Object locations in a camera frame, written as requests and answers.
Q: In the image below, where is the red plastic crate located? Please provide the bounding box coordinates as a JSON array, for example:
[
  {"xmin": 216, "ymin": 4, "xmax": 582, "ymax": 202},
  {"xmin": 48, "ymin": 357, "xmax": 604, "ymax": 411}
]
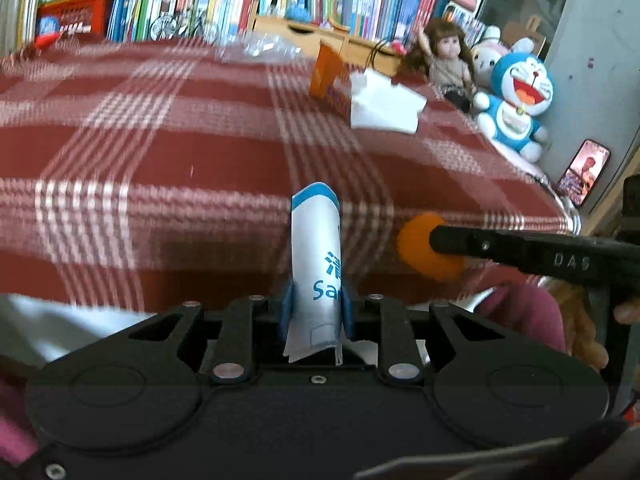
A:
[{"xmin": 35, "ymin": 0, "xmax": 114, "ymax": 49}]

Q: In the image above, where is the orange snack box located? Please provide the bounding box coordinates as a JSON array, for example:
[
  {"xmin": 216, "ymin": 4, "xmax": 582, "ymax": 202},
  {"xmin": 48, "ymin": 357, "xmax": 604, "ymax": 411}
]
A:
[{"xmin": 308, "ymin": 42, "xmax": 354, "ymax": 124}]

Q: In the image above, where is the white cloth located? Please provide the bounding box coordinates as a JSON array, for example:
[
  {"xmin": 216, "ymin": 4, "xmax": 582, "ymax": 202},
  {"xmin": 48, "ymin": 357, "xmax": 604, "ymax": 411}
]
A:
[{"xmin": 0, "ymin": 294, "xmax": 157, "ymax": 362}]

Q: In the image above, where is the brown-haired doll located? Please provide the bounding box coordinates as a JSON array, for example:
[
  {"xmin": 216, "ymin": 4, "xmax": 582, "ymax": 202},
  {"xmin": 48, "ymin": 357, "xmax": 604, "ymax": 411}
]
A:
[{"xmin": 400, "ymin": 17, "xmax": 479, "ymax": 114}]

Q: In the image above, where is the wooden drawer organizer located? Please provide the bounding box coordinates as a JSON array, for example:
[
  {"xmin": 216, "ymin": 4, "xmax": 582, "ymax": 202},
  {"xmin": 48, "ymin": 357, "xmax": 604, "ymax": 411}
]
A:
[{"xmin": 252, "ymin": 14, "xmax": 409, "ymax": 77}]

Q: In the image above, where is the black toy bicycle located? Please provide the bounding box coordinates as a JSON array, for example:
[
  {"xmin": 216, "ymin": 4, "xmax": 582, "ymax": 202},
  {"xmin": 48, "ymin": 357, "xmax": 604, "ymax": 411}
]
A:
[{"xmin": 150, "ymin": 10, "xmax": 221, "ymax": 44}]

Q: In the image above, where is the clear crumpled plastic wrap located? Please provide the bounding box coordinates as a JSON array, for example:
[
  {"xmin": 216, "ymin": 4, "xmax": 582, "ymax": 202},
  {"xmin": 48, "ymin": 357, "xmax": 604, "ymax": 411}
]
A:
[{"xmin": 220, "ymin": 30, "xmax": 312, "ymax": 62}]

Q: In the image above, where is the white pink plush toy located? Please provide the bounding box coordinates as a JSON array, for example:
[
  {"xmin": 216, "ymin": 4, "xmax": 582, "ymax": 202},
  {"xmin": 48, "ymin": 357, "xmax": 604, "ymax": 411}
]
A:
[{"xmin": 470, "ymin": 25, "xmax": 512, "ymax": 89}]

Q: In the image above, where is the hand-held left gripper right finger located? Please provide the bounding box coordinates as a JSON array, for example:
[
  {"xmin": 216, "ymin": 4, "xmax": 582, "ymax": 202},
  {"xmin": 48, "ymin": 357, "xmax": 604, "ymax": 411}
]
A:
[{"xmin": 340, "ymin": 285, "xmax": 506, "ymax": 386}]

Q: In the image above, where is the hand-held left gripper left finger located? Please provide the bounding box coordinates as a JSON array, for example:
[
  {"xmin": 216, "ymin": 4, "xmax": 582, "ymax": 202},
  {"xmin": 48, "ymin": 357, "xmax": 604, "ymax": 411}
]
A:
[{"xmin": 127, "ymin": 282, "xmax": 297, "ymax": 386}]

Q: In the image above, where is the orange peel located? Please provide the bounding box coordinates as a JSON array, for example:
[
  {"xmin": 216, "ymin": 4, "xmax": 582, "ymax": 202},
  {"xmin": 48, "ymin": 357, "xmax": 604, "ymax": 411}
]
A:
[{"xmin": 397, "ymin": 212, "xmax": 464, "ymax": 282}]

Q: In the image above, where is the white framed window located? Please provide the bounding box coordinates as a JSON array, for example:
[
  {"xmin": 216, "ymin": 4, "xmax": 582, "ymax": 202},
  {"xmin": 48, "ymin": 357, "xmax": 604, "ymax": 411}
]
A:
[{"xmin": 475, "ymin": 0, "xmax": 640, "ymax": 213}]

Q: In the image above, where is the black cord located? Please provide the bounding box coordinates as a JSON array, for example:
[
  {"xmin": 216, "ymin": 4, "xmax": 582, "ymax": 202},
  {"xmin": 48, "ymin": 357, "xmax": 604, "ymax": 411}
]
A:
[{"xmin": 367, "ymin": 39, "xmax": 402, "ymax": 69}]

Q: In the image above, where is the smartphone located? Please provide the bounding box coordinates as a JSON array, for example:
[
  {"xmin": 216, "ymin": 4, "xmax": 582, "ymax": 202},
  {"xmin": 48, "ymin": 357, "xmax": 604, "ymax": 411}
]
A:
[{"xmin": 556, "ymin": 139, "xmax": 612, "ymax": 207}]

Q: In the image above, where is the row of books on organizer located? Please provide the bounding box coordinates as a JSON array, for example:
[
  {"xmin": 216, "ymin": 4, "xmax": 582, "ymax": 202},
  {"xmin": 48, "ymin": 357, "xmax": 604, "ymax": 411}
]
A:
[{"xmin": 260, "ymin": 0, "xmax": 452, "ymax": 44}]

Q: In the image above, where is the row of beige upright books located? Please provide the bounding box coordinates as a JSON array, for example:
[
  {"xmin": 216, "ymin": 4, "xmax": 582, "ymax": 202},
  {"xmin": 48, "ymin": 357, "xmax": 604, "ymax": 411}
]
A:
[{"xmin": 0, "ymin": 0, "xmax": 42, "ymax": 57}]

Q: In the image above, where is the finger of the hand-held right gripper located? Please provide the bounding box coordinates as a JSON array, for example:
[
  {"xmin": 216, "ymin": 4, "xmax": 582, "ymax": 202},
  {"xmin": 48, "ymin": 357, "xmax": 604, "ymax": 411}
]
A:
[{"xmin": 429, "ymin": 225, "xmax": 533, "ymax": 277}]

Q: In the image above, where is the pink cloth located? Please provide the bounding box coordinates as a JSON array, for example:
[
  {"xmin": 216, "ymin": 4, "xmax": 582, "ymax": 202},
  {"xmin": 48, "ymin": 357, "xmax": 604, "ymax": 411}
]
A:
[{"xmin": 0, "ymin": 355, "xmax": 42, "ymax": 467}]

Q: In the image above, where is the blue cat plush toy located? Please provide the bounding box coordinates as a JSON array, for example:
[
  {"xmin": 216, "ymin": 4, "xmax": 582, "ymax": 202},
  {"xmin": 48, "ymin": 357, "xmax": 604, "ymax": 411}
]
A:
[{"xmin": 472, "ymin": 52, "xmax": 557, "ymax": 164}]

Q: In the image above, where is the red plaid tablecloth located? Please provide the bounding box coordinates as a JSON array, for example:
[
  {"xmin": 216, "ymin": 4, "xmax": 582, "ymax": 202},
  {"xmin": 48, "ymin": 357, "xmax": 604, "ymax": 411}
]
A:
[{"xmin": 0, "ymin": 40, "xmax": 577, "ymax": 312}]

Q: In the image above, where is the person's maroon clothing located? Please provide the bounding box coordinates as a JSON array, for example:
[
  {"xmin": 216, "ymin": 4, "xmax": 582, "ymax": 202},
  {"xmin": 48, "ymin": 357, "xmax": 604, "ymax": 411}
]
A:
[{"xmin": 470, "ymin": 282, "xmax": 569, "ymax": 357}]

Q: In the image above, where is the person's right hand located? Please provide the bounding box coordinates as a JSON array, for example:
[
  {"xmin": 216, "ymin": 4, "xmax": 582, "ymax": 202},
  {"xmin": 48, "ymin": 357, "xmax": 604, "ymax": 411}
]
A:
[{"xmin": 614, "ymin": 300, "xmax": 640, "ymax": 327}]

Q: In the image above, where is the white blue paper packet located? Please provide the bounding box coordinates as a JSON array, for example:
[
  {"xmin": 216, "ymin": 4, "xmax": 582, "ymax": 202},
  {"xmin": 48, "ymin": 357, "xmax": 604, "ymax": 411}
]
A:
[{"xmin": 285, "ymin": 182, "xmax": 347, "ymax": 367}]

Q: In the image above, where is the white tissue paper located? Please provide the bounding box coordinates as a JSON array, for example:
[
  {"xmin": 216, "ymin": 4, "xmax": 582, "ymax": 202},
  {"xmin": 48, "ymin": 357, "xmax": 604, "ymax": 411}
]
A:
[{"xmin": 347, "ymin": 69, "xmax": 429, "ymax": 135}]

